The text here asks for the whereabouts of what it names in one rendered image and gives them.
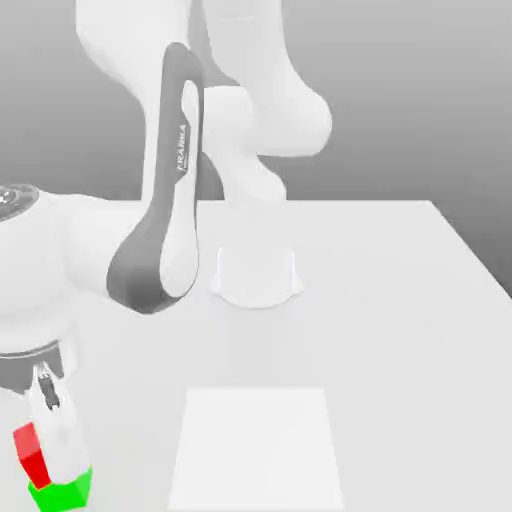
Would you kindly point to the small red cube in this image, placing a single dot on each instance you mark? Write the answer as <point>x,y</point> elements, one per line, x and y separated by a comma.
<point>31,460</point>

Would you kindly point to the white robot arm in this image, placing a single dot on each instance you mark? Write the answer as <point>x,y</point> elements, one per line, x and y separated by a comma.
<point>120,224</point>

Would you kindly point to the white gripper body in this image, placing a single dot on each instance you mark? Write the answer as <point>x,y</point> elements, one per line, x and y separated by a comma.
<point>60,436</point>

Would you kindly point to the small green cube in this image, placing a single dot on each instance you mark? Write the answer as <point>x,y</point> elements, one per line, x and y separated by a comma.
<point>60,496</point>

